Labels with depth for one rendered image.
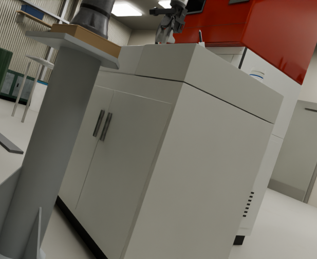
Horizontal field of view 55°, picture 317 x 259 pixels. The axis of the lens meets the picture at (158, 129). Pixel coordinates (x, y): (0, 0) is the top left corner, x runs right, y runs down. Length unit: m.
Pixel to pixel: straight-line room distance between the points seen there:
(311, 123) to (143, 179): 6.56
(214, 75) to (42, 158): 0.71
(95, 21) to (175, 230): 0.87
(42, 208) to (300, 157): 6.65
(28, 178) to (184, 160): 0.58
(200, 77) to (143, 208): 0.53
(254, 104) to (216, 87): 0.26
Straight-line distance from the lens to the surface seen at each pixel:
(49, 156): 1.16
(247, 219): 2.30
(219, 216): 1.46
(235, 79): 1.30
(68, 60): 1.15
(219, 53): 1.97
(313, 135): 7.44
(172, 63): 1.19
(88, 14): 1.19
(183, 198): 1.25
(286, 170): 7.49
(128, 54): 1.51
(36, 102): 7.14
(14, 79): 7.75
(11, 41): 9.56
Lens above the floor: 0.65
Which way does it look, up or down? 1 degrees down
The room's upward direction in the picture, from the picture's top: 19 degrees clockwise
